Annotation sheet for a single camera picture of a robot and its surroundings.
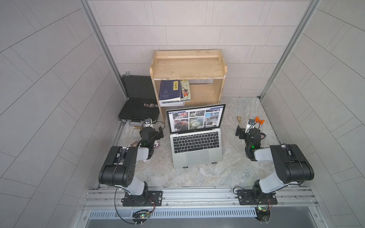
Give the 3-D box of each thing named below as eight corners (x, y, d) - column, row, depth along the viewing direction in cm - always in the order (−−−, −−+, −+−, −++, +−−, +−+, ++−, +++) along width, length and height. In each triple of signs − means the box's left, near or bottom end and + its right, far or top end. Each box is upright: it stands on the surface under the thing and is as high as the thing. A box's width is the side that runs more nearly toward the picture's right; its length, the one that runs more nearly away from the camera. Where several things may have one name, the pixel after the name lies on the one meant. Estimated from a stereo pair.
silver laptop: (174, 168, 83) (168, 143, 57) (172, 142, 94) (166, 110, 68) (221, 161, 86) (236, 133, 60) (214, 136, 97) (223, 103, 71)
